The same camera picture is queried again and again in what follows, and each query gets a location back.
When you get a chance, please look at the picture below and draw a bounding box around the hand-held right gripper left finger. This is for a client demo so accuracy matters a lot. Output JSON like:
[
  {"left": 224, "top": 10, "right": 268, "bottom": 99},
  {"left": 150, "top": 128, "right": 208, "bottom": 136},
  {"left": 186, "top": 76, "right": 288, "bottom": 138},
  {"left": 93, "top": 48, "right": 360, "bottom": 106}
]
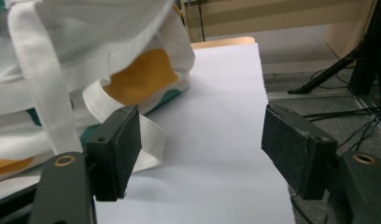
[{"left": 85, "top": 105, "right": 143, "bottom": 203}]

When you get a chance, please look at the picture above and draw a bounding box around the black floor cable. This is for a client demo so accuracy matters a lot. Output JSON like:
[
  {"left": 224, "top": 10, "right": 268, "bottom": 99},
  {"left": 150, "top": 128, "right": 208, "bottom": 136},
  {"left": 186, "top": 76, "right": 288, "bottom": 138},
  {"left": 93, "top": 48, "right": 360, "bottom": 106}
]
[
  {"left": 337, "top": 114, "right": 381, "bottom": 152},
  {"left": 302, "top": 106, "right": 381, "bottom": 122}
]

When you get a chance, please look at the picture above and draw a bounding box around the black tripod stand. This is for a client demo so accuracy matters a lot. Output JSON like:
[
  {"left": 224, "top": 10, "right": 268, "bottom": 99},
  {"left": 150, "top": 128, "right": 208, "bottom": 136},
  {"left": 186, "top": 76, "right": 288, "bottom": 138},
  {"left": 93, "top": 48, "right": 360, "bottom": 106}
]
[{"left": 287, "top": 0, "right": 381, "bottom": 123}]

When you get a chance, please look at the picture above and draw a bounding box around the white printed tote bag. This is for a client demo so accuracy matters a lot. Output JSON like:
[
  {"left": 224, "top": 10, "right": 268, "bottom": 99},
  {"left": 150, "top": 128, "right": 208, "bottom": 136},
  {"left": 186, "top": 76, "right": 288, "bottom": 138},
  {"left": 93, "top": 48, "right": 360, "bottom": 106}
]
[{"left": 0, "top": 0, "right": 196, "bottom": 185}]

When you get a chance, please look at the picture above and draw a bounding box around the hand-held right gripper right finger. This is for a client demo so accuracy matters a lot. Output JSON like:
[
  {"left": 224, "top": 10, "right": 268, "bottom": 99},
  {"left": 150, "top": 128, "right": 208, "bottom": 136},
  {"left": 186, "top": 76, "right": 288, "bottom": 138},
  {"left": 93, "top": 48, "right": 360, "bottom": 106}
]
[{"left": 261, "top": 103, "right": 339, "bottom": 201}]

